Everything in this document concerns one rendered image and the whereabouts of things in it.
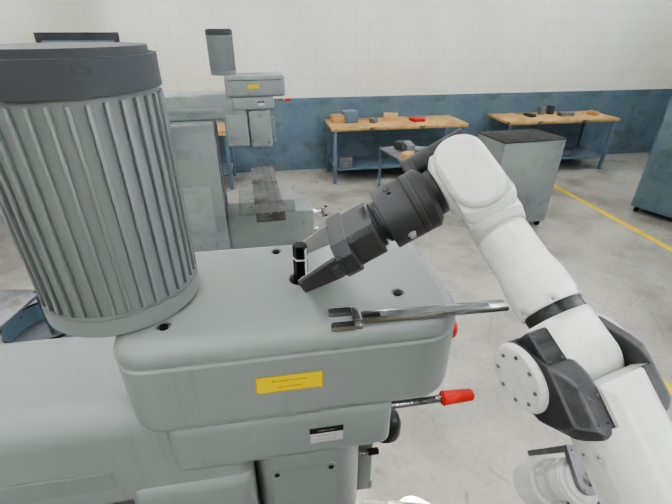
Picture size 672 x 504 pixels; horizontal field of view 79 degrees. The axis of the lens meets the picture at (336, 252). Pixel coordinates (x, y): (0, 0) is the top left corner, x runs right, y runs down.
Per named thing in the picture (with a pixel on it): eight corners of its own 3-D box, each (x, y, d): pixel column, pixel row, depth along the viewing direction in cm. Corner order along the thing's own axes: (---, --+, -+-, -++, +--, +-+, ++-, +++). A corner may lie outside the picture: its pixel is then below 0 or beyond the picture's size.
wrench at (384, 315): (498, 298, 58) (499, 293, 57) (512, 315, 54) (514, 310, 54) (328, 313, 55) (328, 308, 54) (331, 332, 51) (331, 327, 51)
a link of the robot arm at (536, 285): (476, 229, 46) (584, 397, 37) (548, 210, 49) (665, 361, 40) (445, 275, 55) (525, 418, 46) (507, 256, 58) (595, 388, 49)
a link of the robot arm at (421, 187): (431, 247, 60) (503, 209, 58) (417, 217, 51) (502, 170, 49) (398, 191, 65) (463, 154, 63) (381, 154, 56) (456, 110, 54)
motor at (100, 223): (207, 254, 69) (169, 41, 53) (189, 330, 51) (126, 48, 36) (80, 263, 66) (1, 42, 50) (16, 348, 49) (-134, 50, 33)
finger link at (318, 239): (305, 258, 65) (339, 239, 64) (294, 243, 63) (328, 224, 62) (305, 253, 66) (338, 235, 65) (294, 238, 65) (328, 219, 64)
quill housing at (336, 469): (343, 449, 101) (345, 352, 85) (361, 539, 83) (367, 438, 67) (266, 460, 98) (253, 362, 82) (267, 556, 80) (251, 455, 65)
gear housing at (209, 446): (359, 344, 87) (360, 306, 82) (390, 445, 66) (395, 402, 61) (198, 362, 82) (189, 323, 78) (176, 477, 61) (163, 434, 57)
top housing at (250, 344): (404, 299, 84) (411, 230, 77) (457, 399, 62) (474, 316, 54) (168, 323, 78) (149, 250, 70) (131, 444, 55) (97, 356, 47)
